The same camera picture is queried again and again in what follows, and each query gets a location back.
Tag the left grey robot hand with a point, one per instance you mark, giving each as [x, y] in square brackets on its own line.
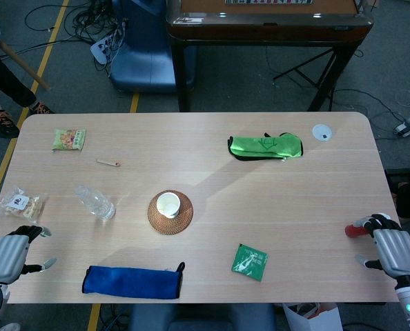
[5, 253]

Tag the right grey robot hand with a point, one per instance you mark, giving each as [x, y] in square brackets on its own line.
[396, 250]

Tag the clear plastic bottle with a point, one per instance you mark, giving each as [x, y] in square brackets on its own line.
[96, 203]

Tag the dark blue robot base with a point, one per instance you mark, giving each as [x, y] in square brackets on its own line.
[198, 317]

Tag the white flower paper cup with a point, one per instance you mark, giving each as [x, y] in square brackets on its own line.
[168, 204]

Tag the red cylinder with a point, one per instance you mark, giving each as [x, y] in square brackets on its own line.
[355, 230]

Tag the clear biscuit snack bag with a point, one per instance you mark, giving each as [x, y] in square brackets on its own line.
[22, 205]

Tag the white cardboard box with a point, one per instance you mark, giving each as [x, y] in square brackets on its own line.
[325, 319]

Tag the grey floor power strip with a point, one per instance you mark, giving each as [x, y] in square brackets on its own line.
[408, 125]

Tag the light green snack packet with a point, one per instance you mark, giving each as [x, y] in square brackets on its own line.
[68, 139]

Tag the blue microfiber cloth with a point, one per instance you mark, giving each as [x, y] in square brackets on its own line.
[132, 281]

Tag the small wooden stick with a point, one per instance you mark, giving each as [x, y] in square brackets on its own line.
[106, 162]

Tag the green tea sachet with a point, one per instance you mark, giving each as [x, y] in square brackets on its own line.
[250, 262]

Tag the round woven rattan coaster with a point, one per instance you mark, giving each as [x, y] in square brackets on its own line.
[170, 225]

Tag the green cloth pouch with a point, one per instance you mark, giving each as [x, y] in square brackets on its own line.
[263, 146]

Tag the person leg black trousers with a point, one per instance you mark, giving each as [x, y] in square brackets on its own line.
[1, 79]

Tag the wooden chair leg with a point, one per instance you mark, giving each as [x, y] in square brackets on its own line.
[25, 65]

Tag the white power strip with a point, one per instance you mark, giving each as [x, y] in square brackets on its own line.
[101, 50]

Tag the blue machine base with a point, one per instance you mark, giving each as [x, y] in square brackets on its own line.
[143, 51]

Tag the brown mahjong table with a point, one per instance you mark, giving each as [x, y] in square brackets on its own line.
[267, 27]

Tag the mahjong tile row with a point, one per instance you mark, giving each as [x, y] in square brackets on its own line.
[267, 1]

